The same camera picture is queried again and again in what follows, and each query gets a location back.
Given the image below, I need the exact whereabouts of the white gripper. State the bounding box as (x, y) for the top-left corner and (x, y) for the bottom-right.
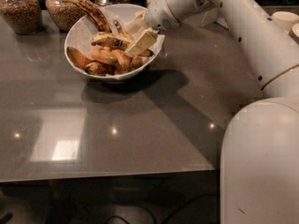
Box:
(124, 0), (179, 57)

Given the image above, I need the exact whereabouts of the yellow banana with sticker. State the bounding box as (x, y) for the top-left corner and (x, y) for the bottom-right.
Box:
(92, 32), (153, 57)

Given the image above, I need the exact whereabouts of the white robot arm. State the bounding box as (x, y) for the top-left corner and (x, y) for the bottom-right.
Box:
(145, 0), (299, 224)

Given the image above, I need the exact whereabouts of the orange banana right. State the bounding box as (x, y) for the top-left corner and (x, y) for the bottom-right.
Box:
(111, 49), (144, 75)

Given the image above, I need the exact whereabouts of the orange banana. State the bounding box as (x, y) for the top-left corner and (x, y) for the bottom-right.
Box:
(90, 47), (118, 64)
(66, 47), (93, 70)
(111, 49), (144, 75)

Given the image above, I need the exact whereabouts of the orange banana middle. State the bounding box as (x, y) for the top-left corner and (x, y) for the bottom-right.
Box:
(90, 47), (118, 64)

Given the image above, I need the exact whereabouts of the long brown-spotted banana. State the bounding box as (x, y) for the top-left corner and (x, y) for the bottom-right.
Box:
(63, 0), (111, 33)

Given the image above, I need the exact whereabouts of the white ceramic bowl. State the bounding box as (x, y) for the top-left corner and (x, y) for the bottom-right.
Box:
(64, 4), (164, 83)

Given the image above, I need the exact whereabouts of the dark spotted bottom banana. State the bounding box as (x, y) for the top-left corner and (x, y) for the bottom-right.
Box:
(84, 62), (115, 77)

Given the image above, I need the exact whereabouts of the orange banana left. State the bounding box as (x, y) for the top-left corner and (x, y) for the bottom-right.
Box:
(66, 47), (93, 70)

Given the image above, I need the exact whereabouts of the glass jar far left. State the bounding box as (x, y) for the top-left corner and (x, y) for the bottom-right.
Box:
(0, 0), (43, 35)

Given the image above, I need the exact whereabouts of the black cable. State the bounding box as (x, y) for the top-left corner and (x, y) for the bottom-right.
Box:
(104, 193), (219, 224)

